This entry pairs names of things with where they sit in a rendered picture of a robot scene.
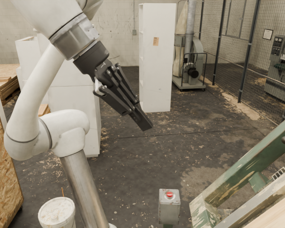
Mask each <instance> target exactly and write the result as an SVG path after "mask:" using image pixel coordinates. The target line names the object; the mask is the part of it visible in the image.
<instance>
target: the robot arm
mask: <svg viewBox="0 0 285 228"><path fill-rule="evenodd" d="M103 1H104V0H10V2H11V3H12V4H13V5H14V7H15V8H16V9H17V10H18V11H19V13H20V14H21V15H22V16H23V17H24V18H25V19H26V20H27V22H28V23H30V24H31V25H32V26H33V27H34V28H35V29H36V30H37V31H39V32H40V33H42V34H43V35H44V36H45V37H46V38H47V39H48V40H49V41H50V43H49V45H48V46H47V48H46V50H45V52H44V53H43V55H42V56H41V58H40V60H39V61H38V63H37V65H36V67H35V68H34V70H33V72H32V73H31V75H30V77H29V78H28V80H27V82H26V83H25V85H24V87H23V89H22V91H21V93H20V95H19V97H18V99H17V102H16V104H15V107H14V110H13V113H12V115H11V117H10V119H9V121H8V123H7V125H6V129H5V133H4V146H5V149H6V151H7V152H8V154H9V155H10V157H12V158H13V159H15V160H17V161H24V160H27V159H30V158H31V157H33V156H35V155H37V154H40V153H42V152H45V151H47V150H50V149H51V151H52V152H53V153H54V154H55V155H56V156H57V157H59V158H60V161H61V164H62V167H63V170H64V172H65V175H66V178H67V181H68V184H69V186H70V189H71V192H72V195H73V197H74V200H75V203H76V206H77V208H78V211H79V214H80V217H81V220H82V222H83V225H84V228H116V226H114V225H112V224H110V223H109V222H108V220H107V217H106V214H105V211H104V208H103V205H102V203H101V200H100V196H99V194H98V191H97V188H96V185H95V182H94V178H93V175H92V173H91V170H90V167H89V164H88V161H87V158H86V155H85V152H84V150H83V148H84V147H85V136H86V134H87V133H88V132H89V129H90V121H89V118H88V117H87V115H86V114H85V113H84V112H83V111H80V110H76V109H65V110H60V111H56V112H52V113H49V114H46V115H43V116H41V117H38V111H39V107H40V105H41V102H42V100H43V99H44V96H45V94H46V93H47V91H48V89H49V87H50V85H51V83H52V82H53V80H54V78H55V76H56V74H57V73H58V71H59V69H60V67H61V65H62V63H63V62H64V60H65V59H66V60H67V61H69V60H71V59H74V61H73V63H74V65H75V66H76V67H77V68H78V69H79V71H80V72H81V73H82V74H84V75H86V74H88V75H89V76H90V77H91V79H92V81H93V83H95V90H93V94H94V95H96V96H98V97H100V98H101V99H102V100H104V101H105V102H106V103H107V104H108V105H110V106H111V107H112V108H113V109H114V110H116V111H117V112H118V113H119V114H120V115H122V116H125V115H127V114H129V116H130V117H131V118H132V119H133V120H134V122H135V123H136V124H137V125H138V127H139V128H140V129H141V130H142V131H143V132H144V131H146V130H148V129H151V128H152V126H153V123H152V122H151V120H150V119H149V118H148V117H147V116H146V114H145V113H144V112H143V110H142V109H141V108H140V106H139V105H138V103H140V100H136V98H137V97H138V96H137V94H136V93H135V91H134V89H133V88H132V86H131V85H130V83H129V81H128V80H127V78H126V76H125V75H124V73H123V71H122V69H121V66H120V64H119V63H116V64H112V62H111V61H110V60H108V59H107V58H108V57H109V51H108V50H107V49H106V48H105V46H104V45H103V44H102V42H101V41H96V39H97V38H98V37H99V36H100V34H99V33H98V32H97V30H96V29H95V28H94V26H93V25H92V23H91V22H90V21H91V20H92V19H93V17H94V15H95V14H96V12H97V10H98V9H99V7H100V6H101V4H102V3H103Z"/></svg>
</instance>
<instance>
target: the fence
mask: <svg viewBox="0 0 285 228"><path fill-rule="evenodd" d="M284 194H285V173H284V174H283V175H281V176H280V177H279V178H277V179H276V180H275V181H273V182H272V183H271V184H269V185H268V186H267V187H266V188H264V189H263V190H262V191H260V192H259V193H258V194H257V195H255V196H254V197H253V198H251V199H250V200H249V201H247V202H246V203H245V204H244V205H242V206H241V207H240V208H238V209H237V210H236V211H234V212H233V213H232V214H230V215H229V216H228V217H227V218H225V219H224V220H223V221H222V222H220V223H219V224H217V225H216V226H215V227H214V228H238V227H240V226H241V225H243V224H244V223H245V222H247V221H248V220H250V219H251V218H252V217H254V216H255V215H256V214H258V213H259V212H261V211H262V210H263V209H265V208H266V207H267V206H269V205H270V204H272V203H273V202H274V201H276V200H277V199H279V198H280V197H281V196H283V195H284Z"/></svg>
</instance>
